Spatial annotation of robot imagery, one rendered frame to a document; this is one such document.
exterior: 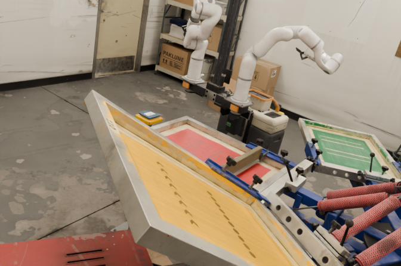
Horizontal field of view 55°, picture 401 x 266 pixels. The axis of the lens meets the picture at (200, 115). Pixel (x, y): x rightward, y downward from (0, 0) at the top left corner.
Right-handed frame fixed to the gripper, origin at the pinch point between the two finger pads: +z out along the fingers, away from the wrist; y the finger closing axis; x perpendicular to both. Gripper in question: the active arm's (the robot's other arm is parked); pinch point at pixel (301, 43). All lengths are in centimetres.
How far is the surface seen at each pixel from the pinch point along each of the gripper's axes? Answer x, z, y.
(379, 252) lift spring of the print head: 115, -87, -58
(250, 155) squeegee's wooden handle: 58, -27, -70
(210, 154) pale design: 51, -8, -86
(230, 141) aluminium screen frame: 33, -9, -76
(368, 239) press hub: 84, -89, -61
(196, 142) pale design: 43, 5, -88
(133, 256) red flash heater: 157, -28, -100
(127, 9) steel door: -268, 293, -73
